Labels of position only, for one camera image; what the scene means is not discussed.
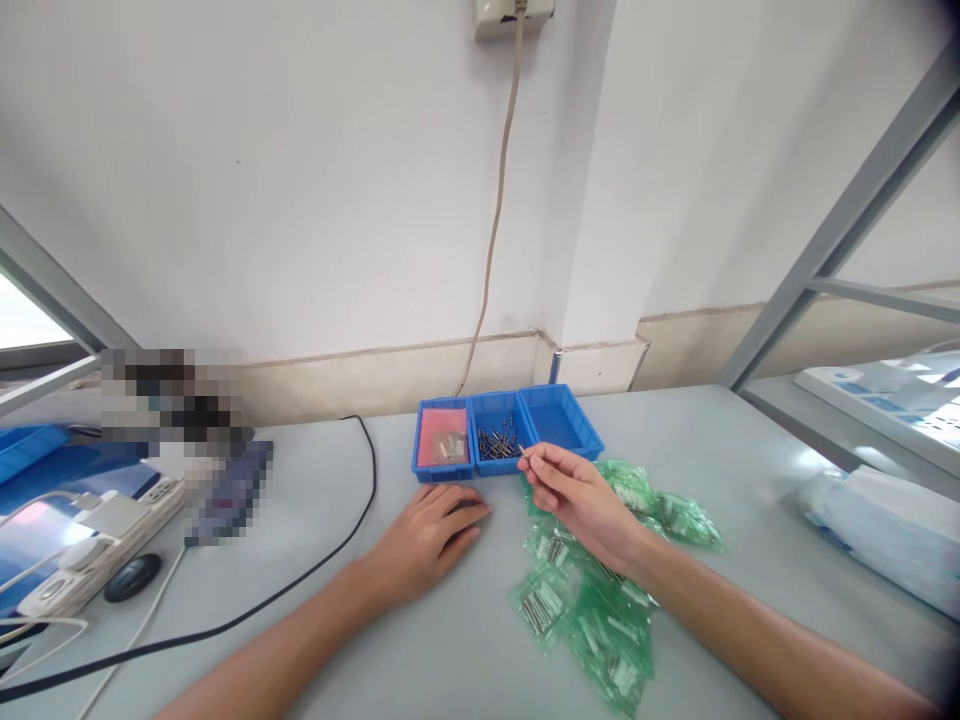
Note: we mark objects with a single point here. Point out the white and blue box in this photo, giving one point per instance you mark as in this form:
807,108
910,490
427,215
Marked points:
877,394

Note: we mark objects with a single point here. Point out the person's right fingers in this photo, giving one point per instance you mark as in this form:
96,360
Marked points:
549,499

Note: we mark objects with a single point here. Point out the heap of metal pins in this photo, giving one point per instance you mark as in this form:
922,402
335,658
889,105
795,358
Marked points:
496,441

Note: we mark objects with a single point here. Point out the pile of green plastic bags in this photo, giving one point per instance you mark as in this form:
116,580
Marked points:
600,622

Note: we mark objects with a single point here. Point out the beige wall socket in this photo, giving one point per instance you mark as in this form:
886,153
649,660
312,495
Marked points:
495,19

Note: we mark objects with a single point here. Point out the empty blue plastic bin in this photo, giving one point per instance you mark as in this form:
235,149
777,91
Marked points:
559,420

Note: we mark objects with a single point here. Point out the grey metal shelf frame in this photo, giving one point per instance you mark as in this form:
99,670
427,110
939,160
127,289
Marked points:
847,225

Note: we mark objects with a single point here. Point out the person's right hand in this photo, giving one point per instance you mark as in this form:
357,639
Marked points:
585,502

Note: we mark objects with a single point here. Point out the shallow blue tray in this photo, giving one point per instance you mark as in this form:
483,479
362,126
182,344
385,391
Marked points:
26,448

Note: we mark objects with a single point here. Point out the person's right thumb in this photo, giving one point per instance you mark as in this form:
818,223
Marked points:
544,471

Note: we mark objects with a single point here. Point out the pink plastic bag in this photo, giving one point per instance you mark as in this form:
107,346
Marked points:
439,431

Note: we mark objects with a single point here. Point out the person's left thumb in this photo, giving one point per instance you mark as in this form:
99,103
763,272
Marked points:
463,541

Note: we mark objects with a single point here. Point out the black round object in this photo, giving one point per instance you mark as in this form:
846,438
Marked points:
133,577

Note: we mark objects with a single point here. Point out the person's right index finger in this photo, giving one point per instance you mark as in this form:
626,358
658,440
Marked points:
564,452

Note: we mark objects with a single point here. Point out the person's left fingers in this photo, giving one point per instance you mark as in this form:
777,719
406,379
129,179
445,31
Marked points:
457,504

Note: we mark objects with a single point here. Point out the person's left hand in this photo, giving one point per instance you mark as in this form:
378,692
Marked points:
420,536

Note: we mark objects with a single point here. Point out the blue bin with pink bag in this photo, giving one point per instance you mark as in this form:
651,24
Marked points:
424,469

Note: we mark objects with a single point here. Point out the grey metal window frame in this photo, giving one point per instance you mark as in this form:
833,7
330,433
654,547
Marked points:
52,285

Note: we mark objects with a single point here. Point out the white power strip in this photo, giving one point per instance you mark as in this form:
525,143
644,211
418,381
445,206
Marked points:
142,510

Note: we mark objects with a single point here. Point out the blue bin with metal pins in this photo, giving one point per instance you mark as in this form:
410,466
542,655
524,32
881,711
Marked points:
510,466

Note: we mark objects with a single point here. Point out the white plastic package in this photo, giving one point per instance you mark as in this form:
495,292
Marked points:
885,532

